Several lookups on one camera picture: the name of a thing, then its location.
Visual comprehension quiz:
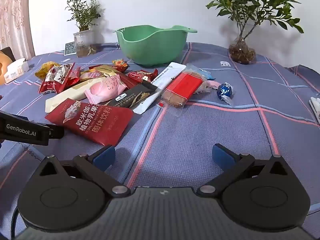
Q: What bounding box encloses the pink small packet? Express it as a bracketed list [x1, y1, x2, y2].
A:
[200, 79, 221, 92]

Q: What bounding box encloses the dark object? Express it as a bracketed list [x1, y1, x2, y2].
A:
[0, 46, 16, 62]

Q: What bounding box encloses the leafy plant in glass vase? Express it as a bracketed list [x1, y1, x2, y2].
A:
[205, 0, 304, 65]

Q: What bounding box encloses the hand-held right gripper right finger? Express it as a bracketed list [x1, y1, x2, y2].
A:
[197, 144, 290, 197]

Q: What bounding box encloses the blue plaid tablecloth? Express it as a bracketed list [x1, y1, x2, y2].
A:
[0, 41, 320, 205]

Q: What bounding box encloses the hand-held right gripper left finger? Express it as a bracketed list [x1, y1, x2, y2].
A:
[37, 144, 131, 197]

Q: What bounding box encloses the pink and yellow packet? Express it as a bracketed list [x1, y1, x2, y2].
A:
[79, 70, 104, 82]

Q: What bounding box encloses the white digital clock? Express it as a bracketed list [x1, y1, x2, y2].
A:
[64, 41, 77, 56]

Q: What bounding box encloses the light blue small packet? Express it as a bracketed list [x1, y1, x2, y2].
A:
[199, 69, 213, 81]

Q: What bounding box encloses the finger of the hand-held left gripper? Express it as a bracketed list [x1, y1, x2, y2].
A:
[49, 125, 65, 139]

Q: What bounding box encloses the white long packet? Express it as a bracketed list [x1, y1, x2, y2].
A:
[151, 62, 187, 92]

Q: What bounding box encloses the black cracker packet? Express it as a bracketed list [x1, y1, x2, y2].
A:
[106, 83, 162, 115]

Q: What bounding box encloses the yellow snack packet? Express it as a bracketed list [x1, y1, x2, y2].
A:
[34, 61, 60, 80]

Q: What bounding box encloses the blue foil candy ball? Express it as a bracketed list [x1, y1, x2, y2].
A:
[216, 82, 236, 105]

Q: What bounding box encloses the large red drink powder packet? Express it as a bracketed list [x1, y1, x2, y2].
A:
[44, 98, 134, 146]

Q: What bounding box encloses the red and white jujube packet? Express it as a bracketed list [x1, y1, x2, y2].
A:
[38, 65, 64, 94]
[54, 63, 82, 93]

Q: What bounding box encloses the feathery plant in clear cup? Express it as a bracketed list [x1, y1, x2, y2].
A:
[65, 0, 102, 58]

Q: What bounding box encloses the orange round object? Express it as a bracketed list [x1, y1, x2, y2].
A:
[0, 51, 12, 85]

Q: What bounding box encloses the clear cake packet red label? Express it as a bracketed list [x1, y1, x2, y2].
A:
[157, 65, 209, 117]

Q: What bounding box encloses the white folded object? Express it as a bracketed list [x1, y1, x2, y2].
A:
[309, 96, 320, 125]

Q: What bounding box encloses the pink patterned curtain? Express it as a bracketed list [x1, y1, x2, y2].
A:
[0, 0, 35, 62]

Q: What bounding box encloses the pink peach packet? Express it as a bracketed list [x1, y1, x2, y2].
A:
[84, 76, 128, 105]

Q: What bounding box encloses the red small flower packet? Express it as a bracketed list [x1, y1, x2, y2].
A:
[127, 69, 159, 84]

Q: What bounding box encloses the cream long packet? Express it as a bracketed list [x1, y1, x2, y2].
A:
[45, 77, 113, 113]

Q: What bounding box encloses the orange candy packet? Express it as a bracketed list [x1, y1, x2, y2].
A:
[112, 58, 129, 72]

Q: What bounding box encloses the green plastic bowl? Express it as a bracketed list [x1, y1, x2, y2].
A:
[113, 25, 198, 67]

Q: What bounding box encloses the white tissue box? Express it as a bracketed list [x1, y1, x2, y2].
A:
[4, 58, 29, 84]

